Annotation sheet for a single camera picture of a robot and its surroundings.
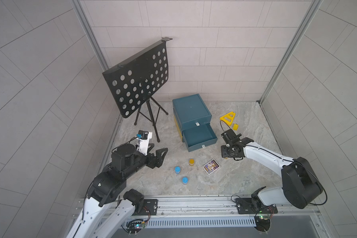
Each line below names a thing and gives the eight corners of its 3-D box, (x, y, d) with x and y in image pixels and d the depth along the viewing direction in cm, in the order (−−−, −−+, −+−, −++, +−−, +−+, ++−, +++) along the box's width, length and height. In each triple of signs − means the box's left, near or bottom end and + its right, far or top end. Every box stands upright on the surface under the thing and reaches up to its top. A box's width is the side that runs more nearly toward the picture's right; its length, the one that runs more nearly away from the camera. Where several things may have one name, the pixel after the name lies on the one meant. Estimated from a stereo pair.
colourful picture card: (208, 175, 83) (208, 174, 82) (202, 167, 86) (202, 166, 84) (219, 167, 86) (220, 165, 85) (213, 159, 89) (214, 158, 87)
